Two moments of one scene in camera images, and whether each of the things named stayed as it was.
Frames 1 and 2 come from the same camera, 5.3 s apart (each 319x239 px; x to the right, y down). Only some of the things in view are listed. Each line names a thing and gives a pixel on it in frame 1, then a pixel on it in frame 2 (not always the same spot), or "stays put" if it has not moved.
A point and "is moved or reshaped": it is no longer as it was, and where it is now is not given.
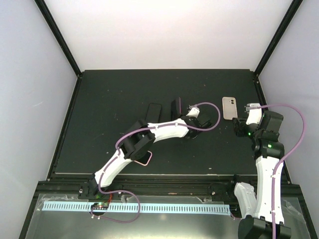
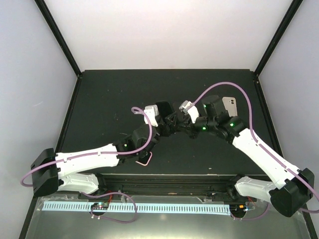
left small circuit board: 100,205 stays put
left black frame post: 45,12 stays put
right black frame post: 291,12 stays put
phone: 176,108 is moved or reshaped
